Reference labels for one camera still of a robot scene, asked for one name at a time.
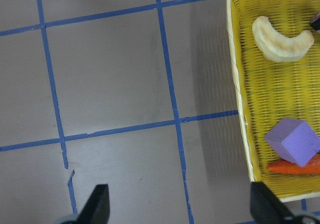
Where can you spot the purple foam cube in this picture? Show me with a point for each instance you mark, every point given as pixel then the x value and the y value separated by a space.
pixel 294 141

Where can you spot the yellow woven basket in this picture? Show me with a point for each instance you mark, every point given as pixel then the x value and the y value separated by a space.
pixel 267 92

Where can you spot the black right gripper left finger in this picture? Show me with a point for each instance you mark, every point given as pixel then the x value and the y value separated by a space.
pixel 97 208

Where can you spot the orange toy carrot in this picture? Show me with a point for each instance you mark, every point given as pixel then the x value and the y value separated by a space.
pixel 286 167

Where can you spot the black cylindrical can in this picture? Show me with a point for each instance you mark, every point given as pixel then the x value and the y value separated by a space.
pixel 315 22

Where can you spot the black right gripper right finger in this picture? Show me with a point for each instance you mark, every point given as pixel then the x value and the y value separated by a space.
pixel 266 208

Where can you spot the pale toy banana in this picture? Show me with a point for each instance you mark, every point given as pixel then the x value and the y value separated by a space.
pixel 277 47

